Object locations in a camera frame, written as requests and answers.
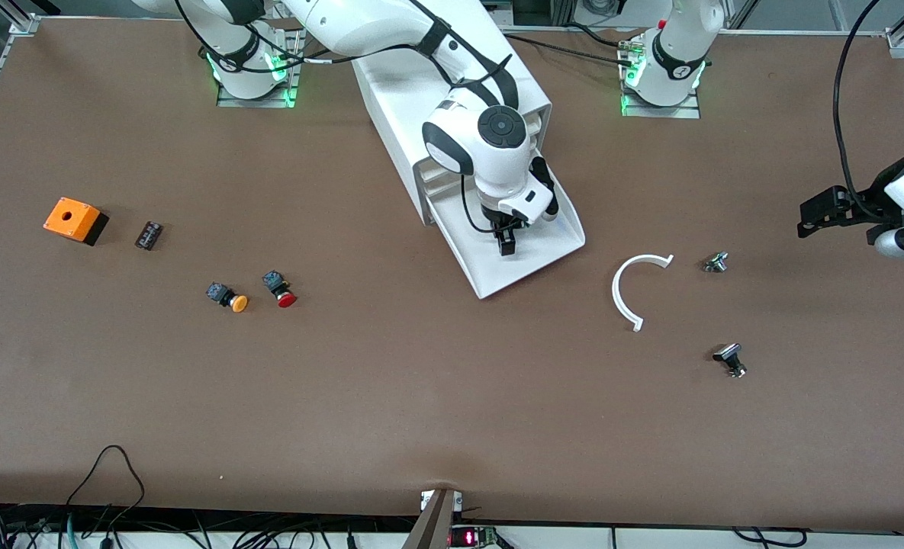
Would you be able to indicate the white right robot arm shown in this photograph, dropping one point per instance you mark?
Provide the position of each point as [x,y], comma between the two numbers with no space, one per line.
[360,27]

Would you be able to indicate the device with red display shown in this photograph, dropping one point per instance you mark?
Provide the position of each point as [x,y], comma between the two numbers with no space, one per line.
[471,537]

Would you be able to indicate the white semicircular plastic bracket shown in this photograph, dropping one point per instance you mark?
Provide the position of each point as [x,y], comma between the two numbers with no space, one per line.
[615,292]

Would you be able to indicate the white drawer cabinet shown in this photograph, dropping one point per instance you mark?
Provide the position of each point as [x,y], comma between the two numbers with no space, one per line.
[398,122]

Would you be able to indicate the white plastic drawer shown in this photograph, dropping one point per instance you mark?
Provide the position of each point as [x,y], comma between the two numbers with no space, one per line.
[440,166]
[442,185]
[532,255]

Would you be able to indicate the orange box with black base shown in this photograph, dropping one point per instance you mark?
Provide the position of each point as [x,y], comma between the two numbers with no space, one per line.
[70,216]

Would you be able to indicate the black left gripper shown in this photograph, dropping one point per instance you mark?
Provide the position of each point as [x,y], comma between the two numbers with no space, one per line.
[860,211]

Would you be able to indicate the chrome tee fitting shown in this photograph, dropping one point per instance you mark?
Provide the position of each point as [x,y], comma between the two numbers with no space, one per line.
[715,263]

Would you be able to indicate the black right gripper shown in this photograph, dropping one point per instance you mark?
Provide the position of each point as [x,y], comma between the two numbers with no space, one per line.
[503,230]

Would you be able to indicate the red mushroom push button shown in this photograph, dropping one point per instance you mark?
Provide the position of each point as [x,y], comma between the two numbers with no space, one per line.
[280,290]

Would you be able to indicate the small black terminal block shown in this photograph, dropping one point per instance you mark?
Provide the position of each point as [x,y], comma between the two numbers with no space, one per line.
[149,235]

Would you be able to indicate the yellow mushroom push button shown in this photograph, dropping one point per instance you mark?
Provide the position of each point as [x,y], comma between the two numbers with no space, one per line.
[226,296]

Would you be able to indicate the black switch with grey cap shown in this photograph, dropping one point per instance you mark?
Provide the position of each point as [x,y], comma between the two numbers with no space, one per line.
[728,354]

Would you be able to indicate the brown camera mount strut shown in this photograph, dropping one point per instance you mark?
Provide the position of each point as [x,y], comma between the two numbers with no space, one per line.
[430,530]

